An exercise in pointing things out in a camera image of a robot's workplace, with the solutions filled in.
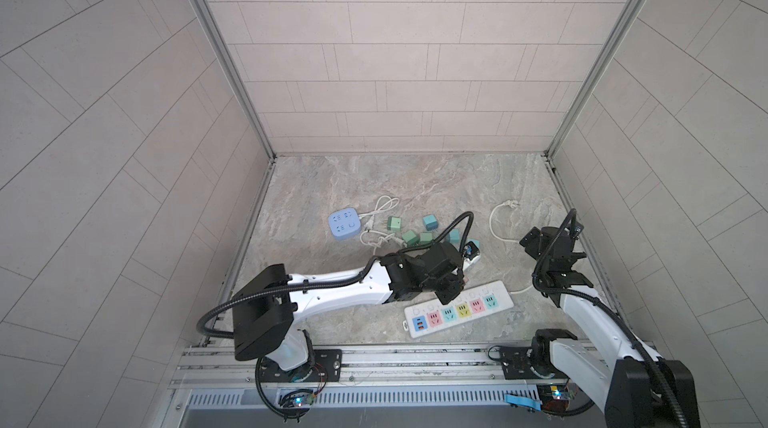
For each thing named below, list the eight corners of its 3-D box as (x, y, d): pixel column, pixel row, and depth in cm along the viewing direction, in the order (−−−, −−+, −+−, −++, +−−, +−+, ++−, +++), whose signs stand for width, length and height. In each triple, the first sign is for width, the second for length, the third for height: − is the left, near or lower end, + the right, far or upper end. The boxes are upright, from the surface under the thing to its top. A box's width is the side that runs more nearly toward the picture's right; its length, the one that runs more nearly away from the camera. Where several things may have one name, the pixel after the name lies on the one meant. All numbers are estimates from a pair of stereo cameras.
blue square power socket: (335, 242, 94) (334, 238, 92) (327, 218, 100) (325, 214, 98) (364, 231, 97) (364, 227, 95) (355, 208, 103) (354, 204, 100)
